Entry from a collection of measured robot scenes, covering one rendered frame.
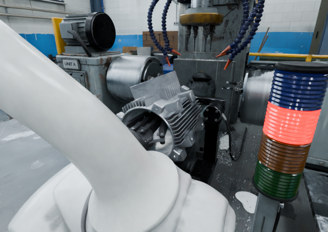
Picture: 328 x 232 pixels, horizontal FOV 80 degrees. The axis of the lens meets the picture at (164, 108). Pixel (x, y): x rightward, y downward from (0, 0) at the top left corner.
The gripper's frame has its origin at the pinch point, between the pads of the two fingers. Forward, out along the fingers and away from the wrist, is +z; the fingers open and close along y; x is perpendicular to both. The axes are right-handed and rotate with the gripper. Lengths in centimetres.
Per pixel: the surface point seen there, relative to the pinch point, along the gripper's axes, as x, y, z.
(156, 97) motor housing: -5.6, 0.0, -3.9
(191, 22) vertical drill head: -20.7, 3.2, 34.2
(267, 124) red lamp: -11.3, -25.4, -18.4
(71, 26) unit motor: -21, 61, 28
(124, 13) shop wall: -17, 422, 569
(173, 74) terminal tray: -8.1, 0.4, 8.4
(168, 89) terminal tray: -5.9, -0.9, 1.6
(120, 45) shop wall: 85, 449, 556
